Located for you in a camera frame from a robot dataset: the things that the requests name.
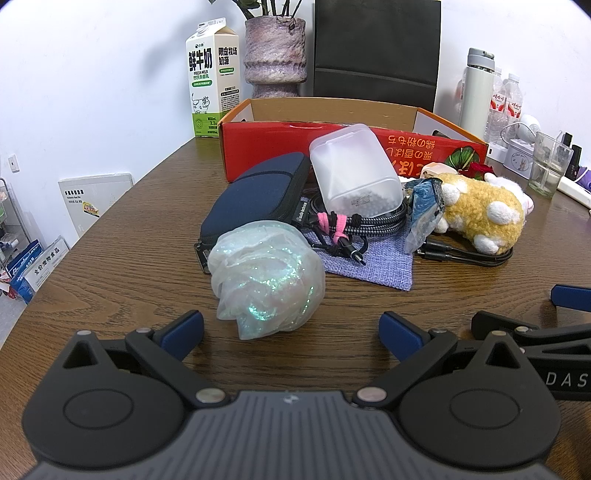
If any red candy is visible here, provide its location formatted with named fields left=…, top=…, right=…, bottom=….
left=466, top=161, right=495, bottom=182

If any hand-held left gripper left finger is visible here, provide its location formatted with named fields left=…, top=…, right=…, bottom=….
left=60, top=310, right=232, bottom=409

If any black paper bag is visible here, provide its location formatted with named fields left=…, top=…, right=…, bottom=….
left=314, top=0, right=441, bottom=113

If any flower bouquet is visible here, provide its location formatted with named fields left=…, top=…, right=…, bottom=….
left=228, top=0, right=305, bottom=21

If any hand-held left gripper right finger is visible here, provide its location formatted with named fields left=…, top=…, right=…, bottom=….
left=353, top=311, right=536, bottom=409

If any white power strip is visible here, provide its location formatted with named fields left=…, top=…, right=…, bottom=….
left=556, top=175, right=591, bottom=206

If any small white fan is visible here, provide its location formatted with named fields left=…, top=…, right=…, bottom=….
left=501, top=114, right=541, bottom=148

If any braided cable with pink tie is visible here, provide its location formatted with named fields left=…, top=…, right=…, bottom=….
left=295, top=191, right=411, bottom=267

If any blue white carton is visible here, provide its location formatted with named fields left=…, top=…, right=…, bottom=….
left=7, top=240, right=44, bottom=303

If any white green milk carton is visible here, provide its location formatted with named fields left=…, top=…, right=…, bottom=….
left=185, top=17, right=243, bottom=138

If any white panel board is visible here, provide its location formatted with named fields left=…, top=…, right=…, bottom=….
left=58, top=172, right=134, bottom=241

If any translucent plastic box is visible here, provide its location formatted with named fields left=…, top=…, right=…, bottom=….
left=309, top=122, right=403, bottom=217

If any iridescent mesh bath ball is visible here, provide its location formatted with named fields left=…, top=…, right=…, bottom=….
left=207, top=220, right=326, bottom=341

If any clear glass cup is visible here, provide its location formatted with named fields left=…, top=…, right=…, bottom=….
left=529, top=131, right=573, bottom=198

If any white thermos bottle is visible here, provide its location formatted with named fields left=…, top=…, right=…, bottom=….
left=458, top=47, right=497, bottom=141

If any white printed tin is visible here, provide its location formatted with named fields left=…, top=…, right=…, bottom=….
left=505, top=138, right=539, bottom=172

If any black cable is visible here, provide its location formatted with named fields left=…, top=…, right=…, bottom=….
left=416, top=235, right=515, bottom=268

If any navy zip pouch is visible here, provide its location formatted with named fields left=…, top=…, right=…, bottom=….
left=194, top=154, right=315, bottom=273

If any clear plastic water bottle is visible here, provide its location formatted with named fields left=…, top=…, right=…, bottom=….
left=489, top=68, right=509, bottom=139
left=503, top=73, right=525, bottom=125

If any purple woven cloth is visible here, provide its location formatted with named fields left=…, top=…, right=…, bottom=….
left=302, top=222, right=414, bottom=291

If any red cardboard box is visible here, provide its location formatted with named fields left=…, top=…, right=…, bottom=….
left=218, top=97, right=489, bottom=183

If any mottled purple ceramic vase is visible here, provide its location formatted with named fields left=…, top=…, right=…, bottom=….
left=244, top=17, right=308, bottom=99

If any blue snack packet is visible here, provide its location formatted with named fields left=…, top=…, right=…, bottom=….
left=404, top=178, right=446, bottom=254

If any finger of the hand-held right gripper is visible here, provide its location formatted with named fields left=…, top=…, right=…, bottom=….
left=471, top=311, right=555, bottom=347
left=551, top=285, right=591, bottom=319

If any yellow white plush toy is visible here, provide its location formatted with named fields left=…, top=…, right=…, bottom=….
left=431, top=172, right=534, bottom=256

